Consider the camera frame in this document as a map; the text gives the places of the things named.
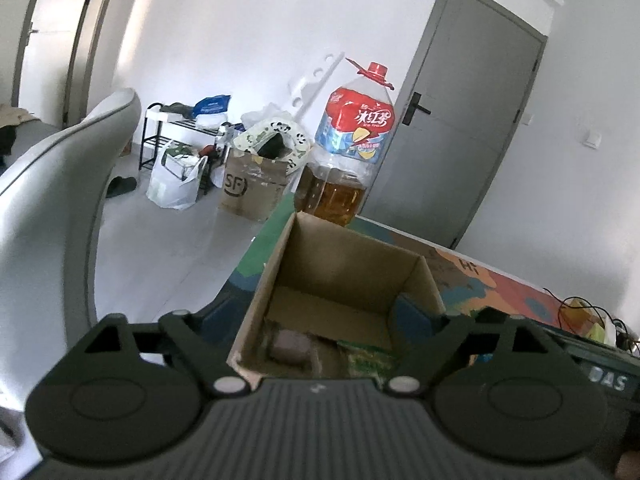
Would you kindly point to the white chair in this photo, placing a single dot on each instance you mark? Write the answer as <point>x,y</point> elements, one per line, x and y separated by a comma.
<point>50,220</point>

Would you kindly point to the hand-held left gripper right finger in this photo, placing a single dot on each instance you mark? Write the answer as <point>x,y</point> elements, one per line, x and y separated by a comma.
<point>430,350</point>

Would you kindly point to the green snack packet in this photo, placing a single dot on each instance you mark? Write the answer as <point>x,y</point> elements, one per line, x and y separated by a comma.
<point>370,360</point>

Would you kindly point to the pale pink snack packet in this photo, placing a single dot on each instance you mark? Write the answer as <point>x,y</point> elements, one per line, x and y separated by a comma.
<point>290,347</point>

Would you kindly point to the large red-capped drink bottle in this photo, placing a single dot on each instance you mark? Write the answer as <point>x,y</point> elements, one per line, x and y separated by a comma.
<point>350,130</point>

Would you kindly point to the white wall switch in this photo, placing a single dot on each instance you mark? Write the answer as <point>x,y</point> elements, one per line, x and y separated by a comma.
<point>592,139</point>

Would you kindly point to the black shoe rack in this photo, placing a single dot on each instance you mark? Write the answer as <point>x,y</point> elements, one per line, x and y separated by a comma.
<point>182,123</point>

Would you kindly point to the brown cloth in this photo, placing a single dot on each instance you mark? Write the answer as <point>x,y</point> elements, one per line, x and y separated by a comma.
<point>17,116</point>

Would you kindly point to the sliding wardrobe door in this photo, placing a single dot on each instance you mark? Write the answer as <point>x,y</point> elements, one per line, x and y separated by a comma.
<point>50,60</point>

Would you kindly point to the white plastic bag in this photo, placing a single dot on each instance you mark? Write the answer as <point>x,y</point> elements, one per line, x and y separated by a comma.
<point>175,185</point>

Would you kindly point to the dark slipper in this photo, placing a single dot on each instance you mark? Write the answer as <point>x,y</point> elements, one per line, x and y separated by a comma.
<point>120,187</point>

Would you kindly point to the worn brown cardboard box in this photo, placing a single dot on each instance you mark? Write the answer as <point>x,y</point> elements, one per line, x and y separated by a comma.
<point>250,190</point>

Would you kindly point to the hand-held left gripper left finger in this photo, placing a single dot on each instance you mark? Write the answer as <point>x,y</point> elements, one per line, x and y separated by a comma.
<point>200,350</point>

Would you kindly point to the blue plastic bag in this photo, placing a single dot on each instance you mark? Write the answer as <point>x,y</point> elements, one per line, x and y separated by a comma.
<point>212,105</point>

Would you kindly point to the white rack with round holes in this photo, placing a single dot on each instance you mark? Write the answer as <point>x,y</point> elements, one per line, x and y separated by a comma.
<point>312,85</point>

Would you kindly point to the grey door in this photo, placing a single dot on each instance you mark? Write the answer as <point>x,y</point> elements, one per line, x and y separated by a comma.
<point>460,135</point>

